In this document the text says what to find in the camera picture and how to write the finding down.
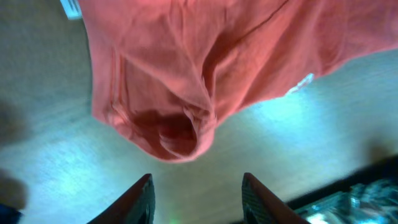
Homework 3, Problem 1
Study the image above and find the orange soccer t-shirt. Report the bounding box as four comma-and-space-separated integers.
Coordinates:
70, 0, 397, 162

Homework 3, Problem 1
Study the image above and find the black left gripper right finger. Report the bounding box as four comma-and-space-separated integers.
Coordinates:
241, 172, 310, 224

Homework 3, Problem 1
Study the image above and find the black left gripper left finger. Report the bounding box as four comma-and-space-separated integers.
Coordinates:
88, 174, 155, 224

